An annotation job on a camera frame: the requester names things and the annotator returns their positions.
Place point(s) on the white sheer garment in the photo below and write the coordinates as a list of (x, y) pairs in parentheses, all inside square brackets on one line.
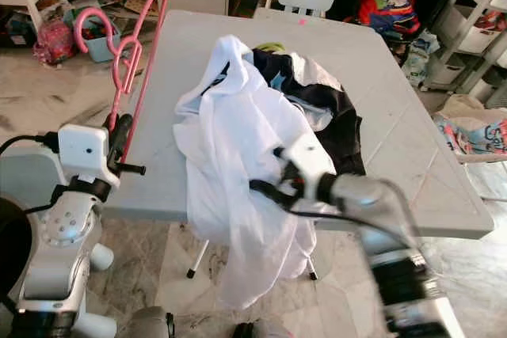
[(238, 140)]

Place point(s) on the pink plastic hanger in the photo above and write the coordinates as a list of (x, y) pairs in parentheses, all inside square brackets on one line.
[(89, 12)]

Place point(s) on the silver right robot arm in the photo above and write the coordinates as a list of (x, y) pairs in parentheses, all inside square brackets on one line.
[(364, 195)]

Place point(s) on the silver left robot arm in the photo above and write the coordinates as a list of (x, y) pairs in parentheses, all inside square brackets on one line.
[(71, 227)]

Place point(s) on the light blue toy bin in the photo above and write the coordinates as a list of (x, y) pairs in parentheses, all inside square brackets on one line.
[(107, 51)]

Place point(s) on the yellow-green cloth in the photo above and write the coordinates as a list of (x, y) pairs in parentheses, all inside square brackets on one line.
[(273, 44)]

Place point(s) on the pink patterned bag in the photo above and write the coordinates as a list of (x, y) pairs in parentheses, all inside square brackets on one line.
[(54, 41)]

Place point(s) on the grey robot right leg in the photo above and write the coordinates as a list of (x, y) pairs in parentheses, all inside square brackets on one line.
[(265, 330)]

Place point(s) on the pale blue plastic bag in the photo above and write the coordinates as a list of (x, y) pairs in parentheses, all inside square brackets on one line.
[(420, 57)]

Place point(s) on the blue pink printed bag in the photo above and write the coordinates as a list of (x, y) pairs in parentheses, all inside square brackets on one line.
[(475, 132)]

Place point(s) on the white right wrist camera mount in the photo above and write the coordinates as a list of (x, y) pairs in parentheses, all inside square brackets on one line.
[(309, 160)]

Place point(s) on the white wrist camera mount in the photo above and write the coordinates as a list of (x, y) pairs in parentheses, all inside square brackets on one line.
[(309, 160), (83, 152)]

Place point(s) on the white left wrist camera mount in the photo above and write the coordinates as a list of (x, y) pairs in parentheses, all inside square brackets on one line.
[(83, 152)]

